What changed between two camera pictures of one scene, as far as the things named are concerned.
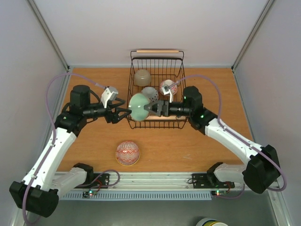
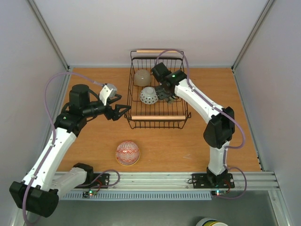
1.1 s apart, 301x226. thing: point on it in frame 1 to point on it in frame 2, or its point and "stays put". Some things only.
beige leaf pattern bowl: x=142 y=77 stays put
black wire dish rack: x=156 y=84 stays put
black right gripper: x=164 y=108 to x=161 y=92
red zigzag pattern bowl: x=127 y=153 stays put
